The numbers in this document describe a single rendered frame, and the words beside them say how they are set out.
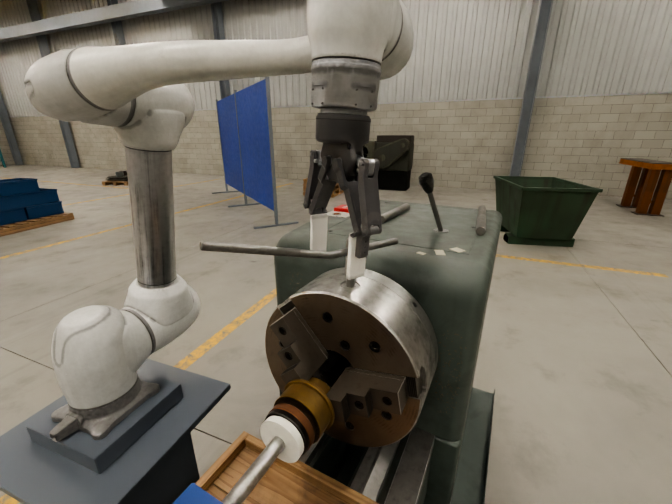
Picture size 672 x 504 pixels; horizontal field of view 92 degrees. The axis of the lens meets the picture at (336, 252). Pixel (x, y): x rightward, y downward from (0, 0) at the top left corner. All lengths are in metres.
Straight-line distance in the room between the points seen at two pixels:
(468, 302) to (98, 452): 0.88
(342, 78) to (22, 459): 1.11
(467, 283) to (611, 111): 10.42
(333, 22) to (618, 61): 10.76
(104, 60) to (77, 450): 0.83
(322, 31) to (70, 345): 0.83
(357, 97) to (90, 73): 0.45
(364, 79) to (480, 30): 10.48
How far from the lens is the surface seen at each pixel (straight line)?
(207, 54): 0.63
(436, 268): 0.64
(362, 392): 0.53
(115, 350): 0.98
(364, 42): 0.44
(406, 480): 0.76
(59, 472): 1.10
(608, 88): 10.98
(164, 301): 1.03
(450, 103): 10.59
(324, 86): 0.44
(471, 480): 1.21
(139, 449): 1.05
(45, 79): 0.79
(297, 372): 0.54
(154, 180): 0.92
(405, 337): 0.53
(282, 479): 0.73
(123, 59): 0.67
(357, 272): 0.48
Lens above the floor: 1.48
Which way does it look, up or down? 20 degrees down
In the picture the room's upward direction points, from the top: straight up
